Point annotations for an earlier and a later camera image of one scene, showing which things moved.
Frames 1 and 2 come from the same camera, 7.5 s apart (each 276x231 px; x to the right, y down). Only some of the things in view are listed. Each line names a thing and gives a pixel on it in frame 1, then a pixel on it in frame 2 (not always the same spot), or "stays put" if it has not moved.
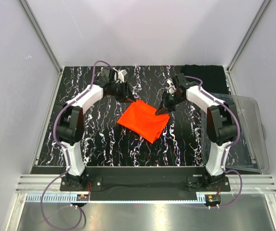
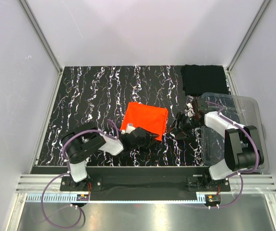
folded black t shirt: [213, 78] stays put
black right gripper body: [170, 100] -> [187, 123]
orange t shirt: [141, 117] stays put
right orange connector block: [214, 198] stays put
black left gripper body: [119, 91] -> [144, 144]
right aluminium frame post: [261, 9] stays put
